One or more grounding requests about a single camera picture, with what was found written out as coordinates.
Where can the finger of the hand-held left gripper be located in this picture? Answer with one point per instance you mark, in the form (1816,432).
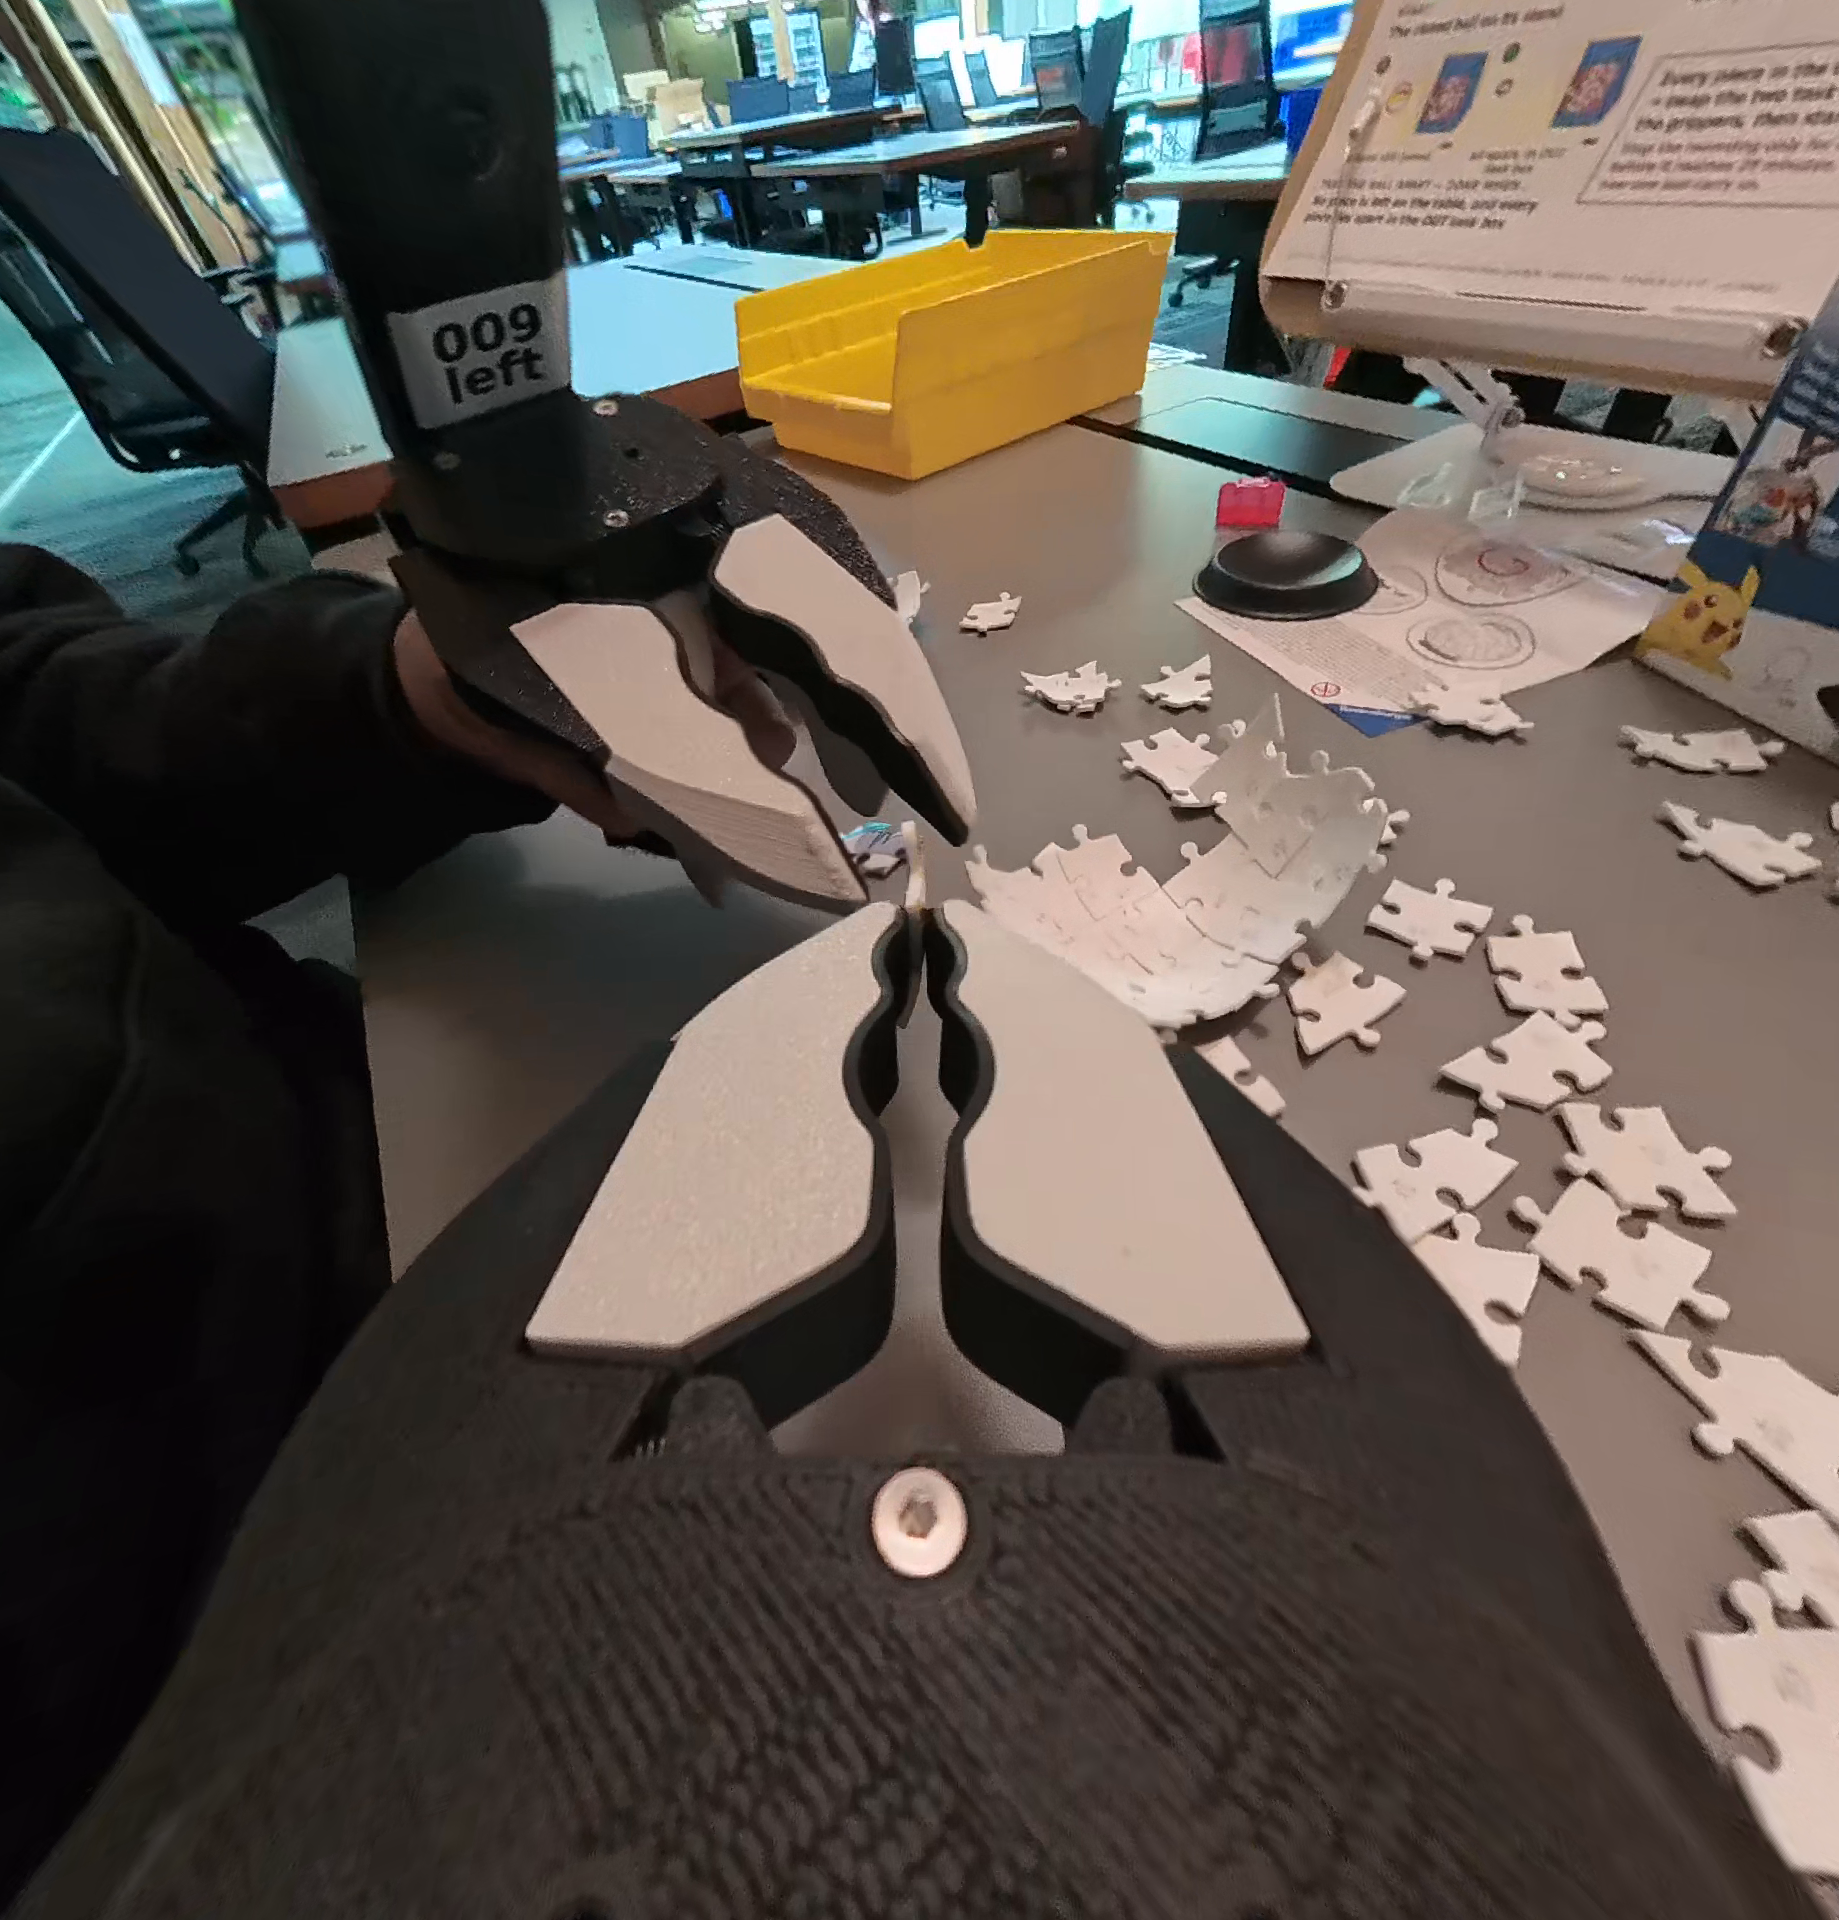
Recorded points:
(665,720)
(875,662)

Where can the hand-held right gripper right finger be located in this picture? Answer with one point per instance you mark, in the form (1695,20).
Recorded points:
(1116,1187)

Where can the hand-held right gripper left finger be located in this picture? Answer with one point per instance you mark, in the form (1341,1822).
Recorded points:
(725,1187)

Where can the colourful printed puzzle piece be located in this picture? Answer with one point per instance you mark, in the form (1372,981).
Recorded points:
(875,847)

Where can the bowl-shaped assembled puzzle section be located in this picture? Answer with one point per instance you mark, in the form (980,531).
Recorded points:
(1161,932)

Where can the scatter of white pieces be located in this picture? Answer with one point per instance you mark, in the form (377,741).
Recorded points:
(1641,1157)

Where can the person's left forearm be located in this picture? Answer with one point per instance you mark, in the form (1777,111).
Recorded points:
(185,707)

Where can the black round ball stand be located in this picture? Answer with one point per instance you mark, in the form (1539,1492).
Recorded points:
(1287,578)

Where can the blue puzzle box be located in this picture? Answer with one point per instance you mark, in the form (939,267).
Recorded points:
(1789,497)

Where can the person's left hand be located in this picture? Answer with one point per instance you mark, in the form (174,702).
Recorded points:
(486,737)

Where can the yellow plastic bin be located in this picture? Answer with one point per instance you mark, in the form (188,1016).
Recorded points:
(921,347)

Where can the black office chair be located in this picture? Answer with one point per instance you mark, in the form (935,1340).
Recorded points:
(1228,92)
(1086,92)
(126,300)

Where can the small red plastic object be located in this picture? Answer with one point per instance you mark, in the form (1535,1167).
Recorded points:
(1253,503)

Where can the dark office desk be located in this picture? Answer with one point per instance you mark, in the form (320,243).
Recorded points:
(891,158)

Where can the white instruction leaflet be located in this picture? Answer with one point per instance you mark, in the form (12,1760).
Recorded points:
(1460,637)

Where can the person's black clothing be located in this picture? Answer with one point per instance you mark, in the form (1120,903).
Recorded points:
(140,1352)

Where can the white instruction sign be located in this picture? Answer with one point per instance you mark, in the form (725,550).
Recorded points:
(1580,182)

